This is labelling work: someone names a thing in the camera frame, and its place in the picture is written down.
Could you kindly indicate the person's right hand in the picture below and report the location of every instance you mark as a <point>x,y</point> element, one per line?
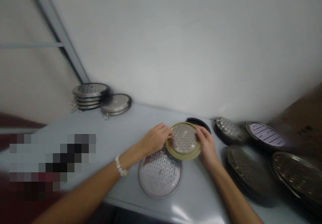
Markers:
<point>206,146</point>

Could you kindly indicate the person's left hand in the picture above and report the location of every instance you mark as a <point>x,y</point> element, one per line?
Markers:
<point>156,139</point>

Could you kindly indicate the person's left fingers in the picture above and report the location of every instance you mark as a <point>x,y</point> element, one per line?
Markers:
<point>168,132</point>

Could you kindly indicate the person's right fingers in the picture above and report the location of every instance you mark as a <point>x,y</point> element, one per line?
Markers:
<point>201,135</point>

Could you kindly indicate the round gold-rimmed perforated lid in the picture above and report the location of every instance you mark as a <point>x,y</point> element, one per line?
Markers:
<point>183,141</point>

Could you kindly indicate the black round tray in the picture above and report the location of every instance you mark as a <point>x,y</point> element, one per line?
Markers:
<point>201,124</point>

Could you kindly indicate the small stack of grater lids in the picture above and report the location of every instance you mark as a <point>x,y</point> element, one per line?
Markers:
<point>230,132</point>

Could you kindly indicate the perforated steel lid with latch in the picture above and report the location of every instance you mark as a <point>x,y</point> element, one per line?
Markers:
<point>116,105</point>

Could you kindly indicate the stack of dark oval plates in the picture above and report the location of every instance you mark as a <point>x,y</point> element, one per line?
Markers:
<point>249,173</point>

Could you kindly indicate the round lid with white label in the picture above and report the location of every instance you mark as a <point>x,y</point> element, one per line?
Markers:
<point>268,134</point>

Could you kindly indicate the stack of perforated steel lids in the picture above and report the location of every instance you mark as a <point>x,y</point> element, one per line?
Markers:
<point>88,96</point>

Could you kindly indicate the brown cardboard box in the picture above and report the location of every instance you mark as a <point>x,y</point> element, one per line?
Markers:
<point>299,123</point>

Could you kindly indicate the large perforated steel oval plate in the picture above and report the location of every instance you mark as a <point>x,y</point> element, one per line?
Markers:
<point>298,177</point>

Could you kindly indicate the grey metal frame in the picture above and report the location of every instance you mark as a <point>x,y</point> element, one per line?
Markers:
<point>56,35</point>

